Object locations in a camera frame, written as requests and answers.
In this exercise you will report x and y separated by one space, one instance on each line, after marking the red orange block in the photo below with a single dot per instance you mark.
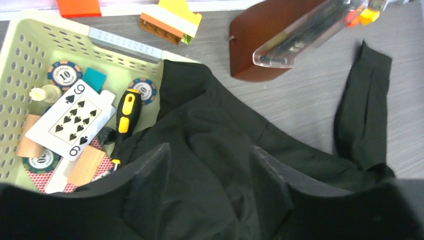
79 8

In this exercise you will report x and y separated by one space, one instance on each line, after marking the nine of spades card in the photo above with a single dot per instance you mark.
72 122

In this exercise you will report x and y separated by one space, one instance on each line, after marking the poker chip left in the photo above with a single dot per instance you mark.
64 74

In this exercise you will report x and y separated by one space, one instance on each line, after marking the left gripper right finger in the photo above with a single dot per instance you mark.
392 210

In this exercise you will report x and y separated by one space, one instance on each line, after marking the yellow black screwdriver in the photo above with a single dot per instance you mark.
127 116

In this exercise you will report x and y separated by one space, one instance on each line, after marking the brown wooden metronome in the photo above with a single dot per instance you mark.
267 38

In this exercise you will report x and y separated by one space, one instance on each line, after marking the yellow orange block stack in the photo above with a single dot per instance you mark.
171 20

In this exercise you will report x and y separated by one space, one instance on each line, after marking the light green plastic basket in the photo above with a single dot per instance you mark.
32 43

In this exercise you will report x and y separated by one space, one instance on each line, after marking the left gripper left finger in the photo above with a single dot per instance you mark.
124 205

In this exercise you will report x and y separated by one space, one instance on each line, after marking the poker chip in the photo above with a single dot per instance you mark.
64 74
147 89

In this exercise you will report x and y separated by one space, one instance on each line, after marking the yellow curved block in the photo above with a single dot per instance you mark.
369 15

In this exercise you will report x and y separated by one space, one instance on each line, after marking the poker chip right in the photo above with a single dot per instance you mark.
147 89

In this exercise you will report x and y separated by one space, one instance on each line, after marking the black garment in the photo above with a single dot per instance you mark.
214 189

